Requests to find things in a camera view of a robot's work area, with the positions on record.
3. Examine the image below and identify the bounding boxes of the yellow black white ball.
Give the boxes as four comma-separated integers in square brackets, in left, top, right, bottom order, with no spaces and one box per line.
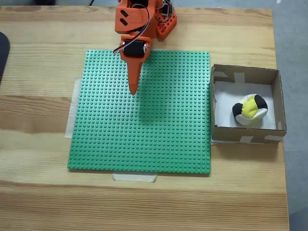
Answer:
[232,94,269,126]

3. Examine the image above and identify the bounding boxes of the brown cardboard box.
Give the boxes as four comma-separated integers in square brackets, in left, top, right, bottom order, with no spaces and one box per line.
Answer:
[210,64,287,144]

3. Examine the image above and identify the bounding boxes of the green studded baseplate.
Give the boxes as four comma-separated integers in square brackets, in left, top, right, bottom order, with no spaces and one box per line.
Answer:
[67,49,212,175]

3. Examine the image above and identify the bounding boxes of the long masking tape strip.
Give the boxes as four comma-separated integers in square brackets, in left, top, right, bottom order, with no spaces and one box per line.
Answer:
[64,77,82,139]

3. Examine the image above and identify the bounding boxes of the white paper sheet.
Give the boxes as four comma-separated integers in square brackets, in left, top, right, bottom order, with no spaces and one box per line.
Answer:
[213,81,276,130]

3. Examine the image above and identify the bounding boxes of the short masking tape strip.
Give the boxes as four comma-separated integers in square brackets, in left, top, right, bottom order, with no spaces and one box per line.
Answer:
[112,172,157,183]

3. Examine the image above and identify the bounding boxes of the black curved object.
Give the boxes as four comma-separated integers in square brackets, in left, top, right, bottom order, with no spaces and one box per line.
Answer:
[0,31,11,85]

